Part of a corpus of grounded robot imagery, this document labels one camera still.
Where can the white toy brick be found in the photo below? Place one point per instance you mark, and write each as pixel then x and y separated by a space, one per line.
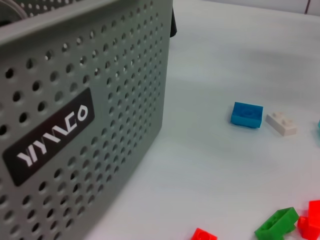
pixel 281 123

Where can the green toy brick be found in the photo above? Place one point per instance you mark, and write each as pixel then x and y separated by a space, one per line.
pixel 277 222

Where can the blue square toy plate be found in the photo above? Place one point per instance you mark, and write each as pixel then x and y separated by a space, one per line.
pixel 246 115

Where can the grey perforated storage basket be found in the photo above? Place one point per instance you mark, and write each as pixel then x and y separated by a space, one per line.
pixel 87 112

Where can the teal square toy plate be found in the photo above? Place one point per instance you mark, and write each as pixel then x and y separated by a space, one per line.
pixel 318 132

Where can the small red toy brick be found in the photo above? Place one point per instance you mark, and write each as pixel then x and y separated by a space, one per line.
pixel 305 226
pixel 203 235

